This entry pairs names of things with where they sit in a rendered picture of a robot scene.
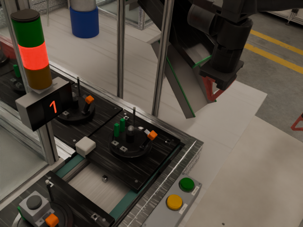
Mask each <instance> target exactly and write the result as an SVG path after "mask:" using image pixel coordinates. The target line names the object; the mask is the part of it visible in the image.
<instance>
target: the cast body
mask: <svg viewBox="0 0 303 227"><path fill-rule="evenodd" d="M19 206H20V211H21V213H22V216H23V217H24V218H25V219H27V220H28V221H29V222H30V223H31V224H32V225H33V226H34V227H48V226H49V225H47V223H46V221H44V220H43V219H42V217H43V216H44V215H45V214H46V213H48V214H49V215H51V214H52V213H53V214H54V215H55V216H56V214H55V211H54V210H53V209H52V208H51V206H50V203H49V201H48V200H47V199H46V198H44V197H43V196H42V195H41V194H39V193H38V192H37V191H34V192H33V193H32V194H31V195H29V196H28V197H27V198H25V199H24V200H23V201H22V202H21V203H20V204H19Z"/></svg>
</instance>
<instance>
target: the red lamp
mask: <svg viewBox="0 0 303 227"><path fill-rule="evenodd" d="M18 47H19V51H20V54H21V58H22V62H23V65H24V67H25V68H27V69H30V70H38V69H42V68H44V67H46V66H47V65H48V63H49V60H48V55H47V50H46V44H45V41H44V43H43V44H42V45H40V46H37V47H33V48H27V47H22V46H20V45H19V44H18Z"/></svg>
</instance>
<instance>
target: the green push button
mask: <svg viewBox="0 0 303 227"><path fill-rule="evenodd" d="M180 187H181V188H182V189H183V190H185V191H191V190H192V189H193V187H194V182H193V180H192V179H190V178H188V177H185V178H183V179H182V180H181V182H180Z"/></svg>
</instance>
